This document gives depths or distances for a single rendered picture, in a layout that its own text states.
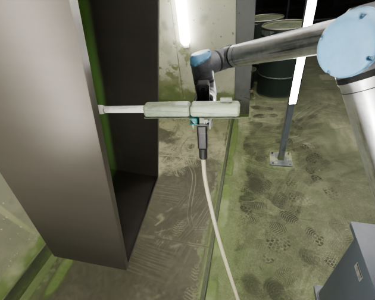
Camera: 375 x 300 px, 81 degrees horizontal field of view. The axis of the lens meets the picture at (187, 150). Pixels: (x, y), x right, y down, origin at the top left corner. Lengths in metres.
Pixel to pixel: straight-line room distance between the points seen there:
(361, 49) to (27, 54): 0.62
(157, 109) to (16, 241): 1.40
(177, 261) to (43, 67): 1.36
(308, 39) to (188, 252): 1.35
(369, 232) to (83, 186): 1.04
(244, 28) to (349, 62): 2.08
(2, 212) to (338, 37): 1.87
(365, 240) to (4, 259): 1.86
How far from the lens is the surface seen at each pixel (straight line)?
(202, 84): 0.79
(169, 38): 2.74
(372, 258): 1.07
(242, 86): 2.75
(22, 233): 1.88
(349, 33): 0.56
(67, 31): 0.48
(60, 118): 0.59
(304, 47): 0.79
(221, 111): 0.69
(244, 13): 2.56
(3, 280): 1.84
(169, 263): 1.61
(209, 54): 0.97
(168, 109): 0.71
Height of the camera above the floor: 1.48
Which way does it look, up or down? 38 degrees down
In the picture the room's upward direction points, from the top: 8 degrees counter-clockwise
